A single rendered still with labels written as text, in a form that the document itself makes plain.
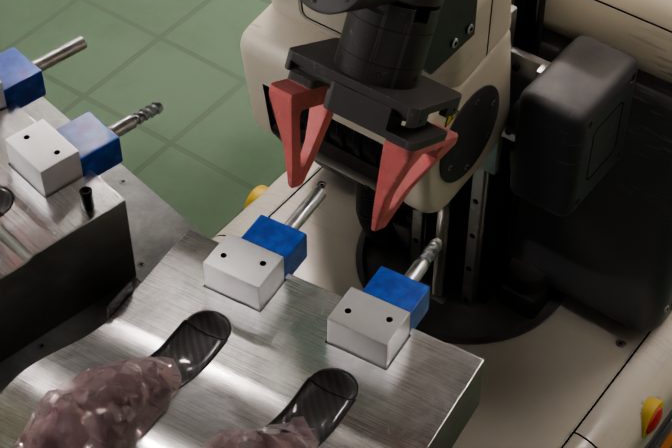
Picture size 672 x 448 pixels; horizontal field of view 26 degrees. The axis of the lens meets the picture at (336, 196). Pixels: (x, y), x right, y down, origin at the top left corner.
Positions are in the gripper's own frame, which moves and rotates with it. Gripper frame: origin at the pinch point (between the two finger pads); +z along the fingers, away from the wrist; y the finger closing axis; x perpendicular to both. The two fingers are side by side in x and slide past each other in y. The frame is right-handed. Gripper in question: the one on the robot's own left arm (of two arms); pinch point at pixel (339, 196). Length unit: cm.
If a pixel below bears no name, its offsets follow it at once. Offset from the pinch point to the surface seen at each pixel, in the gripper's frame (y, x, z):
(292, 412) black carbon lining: 1.7, -0.7, 16.4
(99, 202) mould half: -20.7, 2.0, 10.8
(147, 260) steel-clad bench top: -19.7, 8.9, 17.4
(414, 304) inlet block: 3.8, 9.5, 9.5
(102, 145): -23.7, 4.8, 7.8
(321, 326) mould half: -1.2, 5.8, 12.9
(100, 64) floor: -111, 116, 53
